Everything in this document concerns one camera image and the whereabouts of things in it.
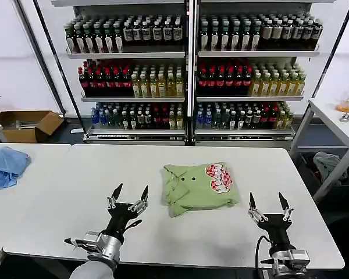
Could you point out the grey metal frame pole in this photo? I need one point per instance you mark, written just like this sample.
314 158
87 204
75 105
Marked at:
40 58

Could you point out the open cardboard box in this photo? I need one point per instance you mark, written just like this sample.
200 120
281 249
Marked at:
26 125

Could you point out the crumpled blue cloth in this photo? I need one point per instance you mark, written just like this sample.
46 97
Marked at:
5 167

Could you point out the dark basket with clothes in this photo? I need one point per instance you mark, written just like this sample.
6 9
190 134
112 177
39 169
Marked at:
328 165

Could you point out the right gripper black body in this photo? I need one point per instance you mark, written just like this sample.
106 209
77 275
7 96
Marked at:
276 229

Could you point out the white side table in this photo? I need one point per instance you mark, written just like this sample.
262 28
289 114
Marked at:
334 125

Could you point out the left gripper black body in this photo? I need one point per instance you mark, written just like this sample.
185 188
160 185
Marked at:
119 218

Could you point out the dark slanted frame pole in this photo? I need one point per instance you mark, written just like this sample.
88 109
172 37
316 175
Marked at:
328 69

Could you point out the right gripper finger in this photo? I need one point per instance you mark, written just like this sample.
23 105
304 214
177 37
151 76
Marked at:
253 207
286 209

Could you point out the thin dark frame pole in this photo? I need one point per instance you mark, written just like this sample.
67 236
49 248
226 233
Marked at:
59 64

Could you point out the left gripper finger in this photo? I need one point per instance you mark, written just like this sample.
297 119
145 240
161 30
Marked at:
142 202
115 196

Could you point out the green shirt with red print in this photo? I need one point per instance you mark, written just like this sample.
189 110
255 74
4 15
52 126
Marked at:
197 191

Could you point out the shelf rack with bottles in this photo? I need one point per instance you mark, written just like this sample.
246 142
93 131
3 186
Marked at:
189 72

